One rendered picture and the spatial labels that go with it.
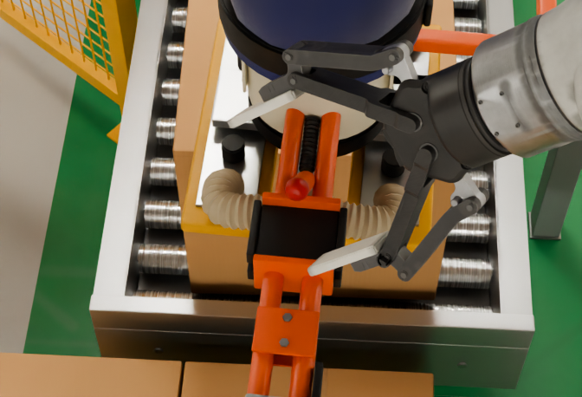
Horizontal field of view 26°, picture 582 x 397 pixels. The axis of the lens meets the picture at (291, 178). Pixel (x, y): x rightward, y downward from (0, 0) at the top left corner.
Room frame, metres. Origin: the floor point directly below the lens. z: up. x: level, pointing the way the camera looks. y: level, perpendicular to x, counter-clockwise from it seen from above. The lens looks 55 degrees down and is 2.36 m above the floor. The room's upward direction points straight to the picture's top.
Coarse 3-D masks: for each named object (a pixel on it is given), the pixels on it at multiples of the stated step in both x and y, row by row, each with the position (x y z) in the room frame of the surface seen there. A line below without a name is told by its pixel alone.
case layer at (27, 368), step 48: (0, 384) 0.86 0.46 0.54; (48, 384) 0.86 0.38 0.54; (96, 384) 0.86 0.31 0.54; (144, 384) 0.86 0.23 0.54; (192, 384) 0.86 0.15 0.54; (240, 384) 0.86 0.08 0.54; (288, 384) 0.86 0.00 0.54; (336, 384) 0.86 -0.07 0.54; (384, 384) 0.86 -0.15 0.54; (432, 384) 0.86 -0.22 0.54
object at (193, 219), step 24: (216, 48) 1.05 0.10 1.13; (216, 72) 1.01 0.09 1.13; (216, 144) 0.90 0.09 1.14; (240, 144) 0.88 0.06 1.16; (264, 144) 0.90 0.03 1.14; (192, 168) 0.86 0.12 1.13; (216, 168) 0.86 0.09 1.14; (240, 168) 0.86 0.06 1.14; (264, 168) 0.86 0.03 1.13; (192, 192) 0.83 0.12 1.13; (192, 216) 0.80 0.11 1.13
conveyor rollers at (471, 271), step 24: (456, 0) 1.68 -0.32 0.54; (456, 24) 1.61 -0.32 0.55; (480, 24) 1.61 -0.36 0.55; (168, 48) 1.55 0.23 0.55; (168, 96) 1.44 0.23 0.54; (168, 120) 1.38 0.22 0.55; (168, 144) 1.35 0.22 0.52; (168, 168) 1.27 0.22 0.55; (144, 216) 1.19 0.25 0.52; (168, 216) 1.18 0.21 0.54; (480, 216) 1.18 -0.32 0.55; (456, 240) 1.14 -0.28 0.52; (480, 240) 1.14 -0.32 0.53; (144, 264) 1.08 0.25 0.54; (168, 264) 1.08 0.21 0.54; (456, 264) 1.08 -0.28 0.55; (480, 264) 1.08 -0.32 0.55; (480, 288) 1.05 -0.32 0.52; (480, 312) 0.99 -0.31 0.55
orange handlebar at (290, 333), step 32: (544, 0) 1.02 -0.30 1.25; (448, 32) 0.97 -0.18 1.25; (288, 128) 0.83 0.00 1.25; (320, 128) 0.84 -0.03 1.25; (288, 160) 0.79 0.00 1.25; (320, 160) 0.79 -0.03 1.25; (320, 192) 0.75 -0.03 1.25; (320, 288) 0.63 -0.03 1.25; (256, 320) 0.59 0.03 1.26; (288, 320) 0.59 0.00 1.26; (256, 352) 0.56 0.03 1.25; (288, 352) 0.56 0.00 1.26; (256, 384) 0.53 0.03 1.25
